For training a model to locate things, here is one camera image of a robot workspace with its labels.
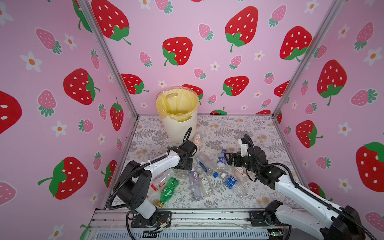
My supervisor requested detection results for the green bottle lower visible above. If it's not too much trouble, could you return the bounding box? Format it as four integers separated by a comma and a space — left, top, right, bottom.
157, 178, 179, 208

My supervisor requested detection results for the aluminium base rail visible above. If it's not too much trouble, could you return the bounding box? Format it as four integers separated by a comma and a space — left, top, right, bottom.
80, 208, 331, 240

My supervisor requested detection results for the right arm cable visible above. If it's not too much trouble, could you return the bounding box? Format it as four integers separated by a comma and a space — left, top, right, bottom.
242, 134, 377, 240

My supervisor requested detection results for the tea bottle beige label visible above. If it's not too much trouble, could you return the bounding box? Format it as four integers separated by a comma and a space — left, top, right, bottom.
232, 166, 249, 183

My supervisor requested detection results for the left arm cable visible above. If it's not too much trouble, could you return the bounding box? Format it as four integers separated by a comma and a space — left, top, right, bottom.
106, 127, 193, 211

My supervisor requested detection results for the yellow bin liner bag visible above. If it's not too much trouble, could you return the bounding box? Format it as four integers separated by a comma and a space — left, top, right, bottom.
156, 87, 200, 122

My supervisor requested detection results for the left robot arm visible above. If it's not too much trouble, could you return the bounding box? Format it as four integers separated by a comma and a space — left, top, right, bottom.
107, 140, 198, 226

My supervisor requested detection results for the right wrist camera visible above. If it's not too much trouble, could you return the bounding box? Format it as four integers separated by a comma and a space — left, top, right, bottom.
241, 144, 249, 157

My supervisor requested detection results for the clear bottle green label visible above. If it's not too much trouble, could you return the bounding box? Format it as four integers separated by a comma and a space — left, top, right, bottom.
197, 167, 214, 198

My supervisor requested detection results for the blue label bottle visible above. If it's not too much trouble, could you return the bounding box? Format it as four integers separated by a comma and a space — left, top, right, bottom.
217, 150, 227, 170
219, 172, 247, 197

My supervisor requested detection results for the small bottle orange label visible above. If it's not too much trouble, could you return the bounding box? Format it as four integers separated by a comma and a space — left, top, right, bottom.
194, 133, 202, 150

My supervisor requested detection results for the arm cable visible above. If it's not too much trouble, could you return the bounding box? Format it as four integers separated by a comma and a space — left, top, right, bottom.
106, 127, 193, 211
242, 134, 377, 240

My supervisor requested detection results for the clear bottle red label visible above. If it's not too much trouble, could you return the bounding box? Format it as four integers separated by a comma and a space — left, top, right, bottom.
149, 169, 175, 192

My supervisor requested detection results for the clear bottle blue cap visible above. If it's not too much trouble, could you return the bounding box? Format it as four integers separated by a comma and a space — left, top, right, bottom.
197, 153, 219, 178

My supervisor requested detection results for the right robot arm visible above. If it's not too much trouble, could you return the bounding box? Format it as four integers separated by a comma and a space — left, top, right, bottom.
224, 145, 375, 240

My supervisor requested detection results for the white plastic waste bin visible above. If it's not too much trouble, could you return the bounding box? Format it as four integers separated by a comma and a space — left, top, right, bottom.
156, 89, 199, 144

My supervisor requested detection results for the clear bottle pink label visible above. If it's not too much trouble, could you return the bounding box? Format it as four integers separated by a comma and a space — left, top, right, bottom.
188, 169, 203, 201

